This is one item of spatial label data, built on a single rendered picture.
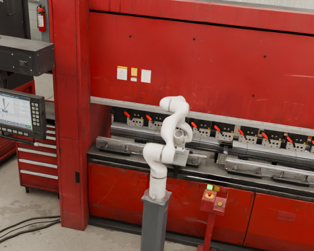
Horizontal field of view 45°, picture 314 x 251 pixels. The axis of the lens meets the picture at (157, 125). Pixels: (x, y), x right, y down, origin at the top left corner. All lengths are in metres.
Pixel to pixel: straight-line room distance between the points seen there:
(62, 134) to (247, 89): 1.65
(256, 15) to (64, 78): 1.60
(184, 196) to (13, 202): 1.95
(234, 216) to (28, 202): 2.24
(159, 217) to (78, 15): 1.64
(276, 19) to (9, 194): 3.35
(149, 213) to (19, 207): 1.95
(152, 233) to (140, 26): 1.62
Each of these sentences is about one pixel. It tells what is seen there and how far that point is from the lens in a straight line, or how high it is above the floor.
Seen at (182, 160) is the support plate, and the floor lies 1.00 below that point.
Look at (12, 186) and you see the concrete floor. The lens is 4.79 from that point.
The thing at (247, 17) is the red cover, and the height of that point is 2.23.
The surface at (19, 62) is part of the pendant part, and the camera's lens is 2.94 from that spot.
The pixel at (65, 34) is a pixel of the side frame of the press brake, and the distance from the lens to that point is 3.14.
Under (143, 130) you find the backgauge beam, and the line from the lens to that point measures 3.77.
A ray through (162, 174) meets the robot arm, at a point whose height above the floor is 1.22.
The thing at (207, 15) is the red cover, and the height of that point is 2.21.
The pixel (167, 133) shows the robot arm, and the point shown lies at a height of 1.49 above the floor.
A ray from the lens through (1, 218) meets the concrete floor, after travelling 4.34.
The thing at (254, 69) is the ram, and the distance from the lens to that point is 3.11.
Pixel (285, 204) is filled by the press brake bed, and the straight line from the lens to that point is 3.58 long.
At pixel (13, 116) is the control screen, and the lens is 3.13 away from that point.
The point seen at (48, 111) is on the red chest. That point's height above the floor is 0.98.
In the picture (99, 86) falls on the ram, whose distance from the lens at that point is 3.39.
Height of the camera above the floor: 2.72
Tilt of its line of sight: 26 degrees down
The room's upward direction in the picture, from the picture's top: 4 degrees clockwise
